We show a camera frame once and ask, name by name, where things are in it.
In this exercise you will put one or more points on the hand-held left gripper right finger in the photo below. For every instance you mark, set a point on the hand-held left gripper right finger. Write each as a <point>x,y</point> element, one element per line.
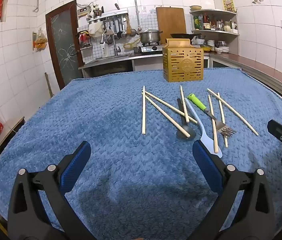
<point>205,165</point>

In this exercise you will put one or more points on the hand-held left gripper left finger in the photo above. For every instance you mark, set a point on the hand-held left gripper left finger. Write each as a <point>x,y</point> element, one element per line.
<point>78,162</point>

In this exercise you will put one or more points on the yellow plastic utensil holder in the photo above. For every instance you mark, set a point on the yellow plastic utensil holder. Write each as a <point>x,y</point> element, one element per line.
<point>182,62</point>

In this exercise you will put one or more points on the light blue plastic spoon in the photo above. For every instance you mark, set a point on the light blue plastic spoon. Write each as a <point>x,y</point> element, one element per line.
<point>207,142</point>

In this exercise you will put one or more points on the dark metal spoon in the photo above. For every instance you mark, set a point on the dark metal spoon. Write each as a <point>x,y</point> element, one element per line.
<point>180,136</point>

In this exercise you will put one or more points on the blue fleece blanket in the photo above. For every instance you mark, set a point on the blue fleece blanket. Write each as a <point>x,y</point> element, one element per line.
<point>106,130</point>

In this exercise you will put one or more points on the brown kitchen countertop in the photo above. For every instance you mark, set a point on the brown kitchen countertop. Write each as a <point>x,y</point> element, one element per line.
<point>255,68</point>

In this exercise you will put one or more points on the stack of dishes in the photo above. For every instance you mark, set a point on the stack of dishes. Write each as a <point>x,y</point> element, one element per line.
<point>217,47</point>

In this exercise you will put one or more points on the steel sink counter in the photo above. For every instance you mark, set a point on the steel sink counter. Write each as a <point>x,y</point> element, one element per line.
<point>106,62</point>

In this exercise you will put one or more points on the white corner shelf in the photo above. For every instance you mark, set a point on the white corner shelf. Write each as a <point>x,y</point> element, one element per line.
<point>233,33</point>

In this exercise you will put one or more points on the brown framed glass door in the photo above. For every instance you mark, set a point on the brown framed glass door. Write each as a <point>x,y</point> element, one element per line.
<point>63,45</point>

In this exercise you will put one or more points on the steel sink faucet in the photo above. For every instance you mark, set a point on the steel sink faucet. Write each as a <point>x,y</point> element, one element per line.
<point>117,48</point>

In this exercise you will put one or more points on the hanging orange bag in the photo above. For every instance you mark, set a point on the hanging orange bag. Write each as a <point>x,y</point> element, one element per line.
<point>40,42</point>

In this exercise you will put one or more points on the small metal cup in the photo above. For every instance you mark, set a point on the small metal cup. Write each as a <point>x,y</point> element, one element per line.
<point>137,49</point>

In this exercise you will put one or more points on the gas stove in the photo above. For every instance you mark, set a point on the gas stove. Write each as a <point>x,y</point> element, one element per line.
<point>152,48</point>

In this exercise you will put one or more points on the row of condiment bottles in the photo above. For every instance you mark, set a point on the row of condiment bottles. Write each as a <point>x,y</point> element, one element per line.
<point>205,22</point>

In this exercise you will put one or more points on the black wok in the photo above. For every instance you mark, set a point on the black wok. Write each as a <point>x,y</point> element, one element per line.
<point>183,35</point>

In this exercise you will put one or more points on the steel pot with lid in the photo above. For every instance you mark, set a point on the steel pot with lid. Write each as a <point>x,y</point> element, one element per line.
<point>149,36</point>

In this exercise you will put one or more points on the cream bowl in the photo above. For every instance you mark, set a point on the cream bowl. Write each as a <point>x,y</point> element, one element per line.
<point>195,8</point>

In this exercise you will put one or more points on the wooden cutting board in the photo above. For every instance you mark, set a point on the wooden cutting board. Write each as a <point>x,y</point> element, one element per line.
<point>170,22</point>

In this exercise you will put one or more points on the vertical metal pipe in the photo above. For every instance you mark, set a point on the vertical metal pipe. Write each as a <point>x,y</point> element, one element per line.
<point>136,5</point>

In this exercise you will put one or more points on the yellow wall poster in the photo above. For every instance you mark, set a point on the yellow wall poster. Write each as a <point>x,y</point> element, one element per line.
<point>228,3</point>

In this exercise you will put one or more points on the wall utensil rack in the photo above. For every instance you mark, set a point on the wall utensil rack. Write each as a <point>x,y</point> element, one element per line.
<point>111,17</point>

